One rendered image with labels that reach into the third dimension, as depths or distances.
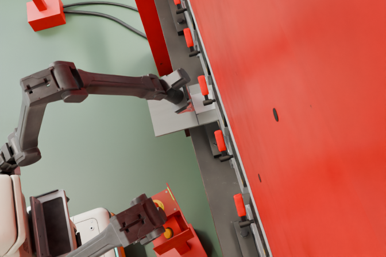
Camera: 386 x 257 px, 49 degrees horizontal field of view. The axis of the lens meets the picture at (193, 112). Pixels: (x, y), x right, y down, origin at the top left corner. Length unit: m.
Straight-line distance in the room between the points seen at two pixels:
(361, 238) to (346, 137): 0.13
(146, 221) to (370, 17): 0.90
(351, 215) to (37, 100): 0.88
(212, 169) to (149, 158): 1.06
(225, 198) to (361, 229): 1.27
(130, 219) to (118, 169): 1.67
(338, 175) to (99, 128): 2.54
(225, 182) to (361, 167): 1.39
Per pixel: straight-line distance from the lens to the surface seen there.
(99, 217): 2.34
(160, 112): 1.65
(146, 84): 1.36
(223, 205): 1.62
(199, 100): 1.65
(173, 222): 1.76
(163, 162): 2.65
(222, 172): 1.65
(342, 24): 0.24
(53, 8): 3.43
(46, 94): 1.12
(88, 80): 1.18
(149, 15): 2.45
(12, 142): 1.46
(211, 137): 1.68
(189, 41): 1.45
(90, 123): 2.89
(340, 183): 0.38
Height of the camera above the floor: 2.43
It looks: 62 degrees down
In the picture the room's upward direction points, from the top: 13 degrees counter-clockwise
